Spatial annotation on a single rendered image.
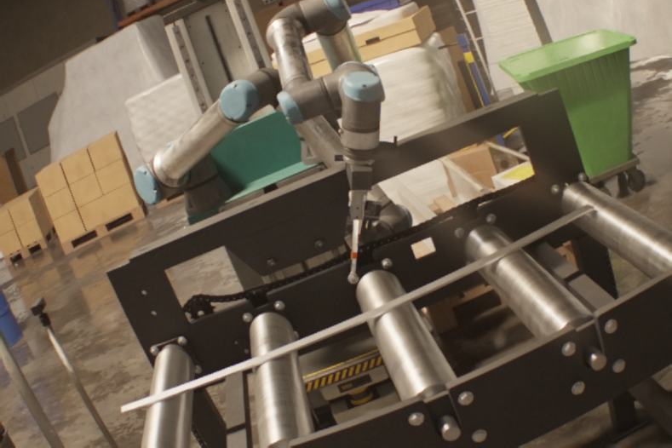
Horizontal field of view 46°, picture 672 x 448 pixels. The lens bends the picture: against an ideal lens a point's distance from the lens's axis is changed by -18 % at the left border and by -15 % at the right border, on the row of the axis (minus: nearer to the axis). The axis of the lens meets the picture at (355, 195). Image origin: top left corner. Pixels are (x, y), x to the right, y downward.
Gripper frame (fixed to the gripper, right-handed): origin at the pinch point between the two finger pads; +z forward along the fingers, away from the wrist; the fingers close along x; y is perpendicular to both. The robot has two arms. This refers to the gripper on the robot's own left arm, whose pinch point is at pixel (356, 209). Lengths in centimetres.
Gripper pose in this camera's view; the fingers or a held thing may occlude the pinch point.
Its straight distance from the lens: 232.1
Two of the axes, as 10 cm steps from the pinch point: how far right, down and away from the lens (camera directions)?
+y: -9.9, 0.1, -1.2
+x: 1.1, 4.4, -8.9
